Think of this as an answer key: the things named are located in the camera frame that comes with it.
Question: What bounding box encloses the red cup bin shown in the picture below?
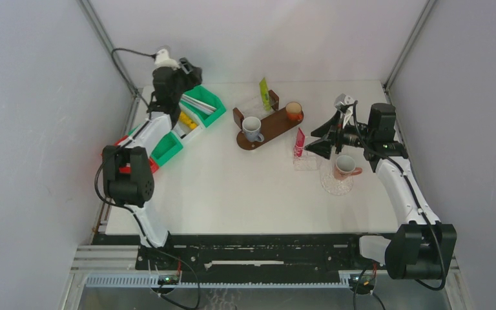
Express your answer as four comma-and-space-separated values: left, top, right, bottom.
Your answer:
115, 135, 160, 174

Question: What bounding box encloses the green bin with rack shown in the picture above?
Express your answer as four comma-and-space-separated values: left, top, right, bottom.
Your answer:
149, 132, 183, 173

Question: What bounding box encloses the pink toothbrush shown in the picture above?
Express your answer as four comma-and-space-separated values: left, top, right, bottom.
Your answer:
182, 98, 216, 115

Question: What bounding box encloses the aluminium frame post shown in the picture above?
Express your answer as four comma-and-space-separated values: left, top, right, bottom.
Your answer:
77, 0, 137, 97

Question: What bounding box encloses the pink toothpaste tube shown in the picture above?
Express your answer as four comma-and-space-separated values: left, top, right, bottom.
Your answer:
293, 128, 305, 158

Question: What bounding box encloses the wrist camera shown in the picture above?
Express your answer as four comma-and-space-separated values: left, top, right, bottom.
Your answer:
154, 48, 180, 70
334, 94, 358, 127

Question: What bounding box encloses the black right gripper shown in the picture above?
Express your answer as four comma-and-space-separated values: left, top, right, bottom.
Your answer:
305, 108, 374, 160

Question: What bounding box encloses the pink printed white mug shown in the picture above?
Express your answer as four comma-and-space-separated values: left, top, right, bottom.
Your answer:
333, 155, 363, 181

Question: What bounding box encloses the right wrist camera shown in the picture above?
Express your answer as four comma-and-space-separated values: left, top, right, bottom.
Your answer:
334, 94, 358, 127

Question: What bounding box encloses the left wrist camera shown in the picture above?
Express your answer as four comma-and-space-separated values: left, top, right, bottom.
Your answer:
154, 48, 180, 70

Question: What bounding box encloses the brown ceramic cup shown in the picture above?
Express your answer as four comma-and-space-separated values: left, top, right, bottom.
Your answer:
285, 101, 304, 122

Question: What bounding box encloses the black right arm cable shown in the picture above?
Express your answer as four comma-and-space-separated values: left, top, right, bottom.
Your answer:
338, 100, 448, 292

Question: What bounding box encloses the green toothpaste tube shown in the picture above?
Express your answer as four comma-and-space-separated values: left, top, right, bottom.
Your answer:
258, 77, 271, 111

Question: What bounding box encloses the clear oval acrylic plate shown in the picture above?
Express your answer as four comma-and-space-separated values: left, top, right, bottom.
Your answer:
319, 161, 354, 196

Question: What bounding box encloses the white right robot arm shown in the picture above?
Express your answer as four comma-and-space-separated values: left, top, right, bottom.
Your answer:
305, 101, 457, 284

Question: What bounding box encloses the grey handled white mug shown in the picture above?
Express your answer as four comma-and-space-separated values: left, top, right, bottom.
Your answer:
242, 116, 265, 142

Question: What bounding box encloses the white toothpaste bin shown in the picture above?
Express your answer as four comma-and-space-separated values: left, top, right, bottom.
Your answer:
172, 108, 205, 145

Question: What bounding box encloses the brown oval wooden tray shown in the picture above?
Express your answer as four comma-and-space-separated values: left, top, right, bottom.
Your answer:
236, 107, 304, 150

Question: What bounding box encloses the green toothbrush bin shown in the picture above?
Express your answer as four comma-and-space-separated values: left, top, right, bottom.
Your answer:
180, 86, 226, 128

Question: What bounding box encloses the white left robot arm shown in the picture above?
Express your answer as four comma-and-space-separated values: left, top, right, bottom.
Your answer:
98, 56, 202, 269

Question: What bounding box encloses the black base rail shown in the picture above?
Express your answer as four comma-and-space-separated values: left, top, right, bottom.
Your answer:
92, 233, 373, 284

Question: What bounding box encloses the clear rectangular acrylic plate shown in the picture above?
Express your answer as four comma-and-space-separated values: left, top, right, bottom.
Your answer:
292, 138, 322, 171

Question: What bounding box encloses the yellow toothpaste tube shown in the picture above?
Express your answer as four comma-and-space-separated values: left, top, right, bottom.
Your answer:
179, 112, 198, 130

